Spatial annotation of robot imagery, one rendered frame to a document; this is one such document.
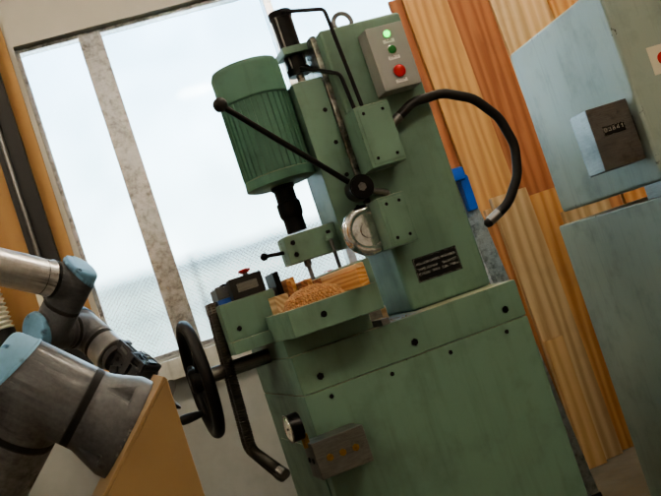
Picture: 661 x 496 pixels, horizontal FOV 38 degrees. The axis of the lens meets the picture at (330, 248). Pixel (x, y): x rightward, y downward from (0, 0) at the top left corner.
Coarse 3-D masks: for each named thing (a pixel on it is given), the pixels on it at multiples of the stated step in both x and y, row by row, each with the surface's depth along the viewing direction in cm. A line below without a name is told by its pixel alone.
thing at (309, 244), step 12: (312, 228) 238; (324, 228) 239; (288, 240) 236; (300, 240) 237; (312, 240) 237; (324, 240) 238; (336, 240) 239; (288, 252) 235; (300, 252) 236; (312, 252) 237; (324, 252) 238; (288, 264) 238; (312, 264) 240
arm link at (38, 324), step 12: (36, 312) 230; (48, 312) 229; (24, 324) 232; (36, 324) 229; (48, 324) 229; (60, 324) 230; (72, 324) 233; (36, 336) 229; (48, 336) 229; (60, 336) 232; (72, 336) 235; (60, 348) 236
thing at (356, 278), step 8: (352, 272) 206; (360, 272) 203; (328, 280) 225; (336, 280) 218; (344, 280) 213; (352, 280) 207; (360, 280) 203; (368, 280) 203; (344, 288) 214; (352, 288) 209
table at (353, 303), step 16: (368, 288) 209; (320, 304) 206; (336, 304) 207; (352, 304) 208; (368, 304) 209; (272, 320) 219; (288, 320) 205; (304, 320) 205; (320, 320) 206; (336, 320) 207; (256, 336) 223; (272, 336) 224; (288, 336) 209; (240, 352) 222
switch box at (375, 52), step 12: (396, 24) 236; (360, 36) 237; (372, 36) 233; (396, 36) 235; (372, 48) 233; (384, 48) 234; (396, 48) 235; (408, 48) 236; (372, 60) 234; (384, 60) 234; (396, 60) 234; (408, 60) 235; (372, 72) 237; (384, 72) 233; (408, 72) 235; (384, 84) 233; (396, 84) 234; (408, 84) 235
